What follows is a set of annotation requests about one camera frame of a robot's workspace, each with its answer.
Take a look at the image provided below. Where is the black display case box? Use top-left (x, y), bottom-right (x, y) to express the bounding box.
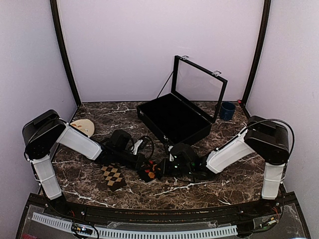
top-left (137, 55), bottom-right (228, 146)

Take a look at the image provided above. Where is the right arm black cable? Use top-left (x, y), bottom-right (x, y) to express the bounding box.
top-left (239, 119), bottom-right (296, 150)

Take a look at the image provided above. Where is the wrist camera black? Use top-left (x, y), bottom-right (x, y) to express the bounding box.
top-left (170, 143), bottom-right (197, 162)
top-left (110, 129), bottom-right (132, 150)

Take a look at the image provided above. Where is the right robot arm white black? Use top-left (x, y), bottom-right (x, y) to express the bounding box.
top-left (155, 116), bottom-right (295, 216)

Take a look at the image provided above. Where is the right black frame post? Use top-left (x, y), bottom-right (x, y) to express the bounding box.
top-left (241, 0), bottom-right (271, 107)

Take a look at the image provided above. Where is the blue mug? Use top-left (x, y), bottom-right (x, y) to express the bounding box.
top-left (219, 102), bottom-right (236, 121)

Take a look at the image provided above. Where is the tan brown argyle sock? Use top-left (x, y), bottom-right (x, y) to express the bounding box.
top-left (101, 163), bottom-right (127, 192)

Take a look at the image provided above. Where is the white slotted cable duct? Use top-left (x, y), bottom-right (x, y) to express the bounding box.
top-left (31, 212), bottom-right (238, 239)

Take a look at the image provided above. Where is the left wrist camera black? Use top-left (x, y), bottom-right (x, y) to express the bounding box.
top-left (110, 129), bottom-right (132, 150)

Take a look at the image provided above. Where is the left black frame post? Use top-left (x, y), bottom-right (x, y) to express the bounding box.
top-left (49, 0), bottom-right (82, 107)

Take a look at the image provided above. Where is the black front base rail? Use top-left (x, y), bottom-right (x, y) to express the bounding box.
top-left (15, 192), bottom-right (311, 239)

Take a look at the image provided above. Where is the red orange argyle sock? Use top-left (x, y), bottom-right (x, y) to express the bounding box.
top-left (137, 160), bottom-right (161, 183)

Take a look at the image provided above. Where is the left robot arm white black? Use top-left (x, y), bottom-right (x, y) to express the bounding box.
top-left (22, 110), bottom-right (147, 217)

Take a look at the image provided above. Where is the black frame post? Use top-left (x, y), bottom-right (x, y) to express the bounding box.
top-left (49, 0), bottom-right (82, 107)
top-left (241, 0), bottom-right (271, 107)

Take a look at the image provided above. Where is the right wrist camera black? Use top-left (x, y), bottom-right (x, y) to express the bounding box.
top-left (170, 143), bottom-right (197, 162)

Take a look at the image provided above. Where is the beige round plate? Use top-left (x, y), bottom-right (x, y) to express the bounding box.
top-left (70, 119), bottom-right (95, 137)

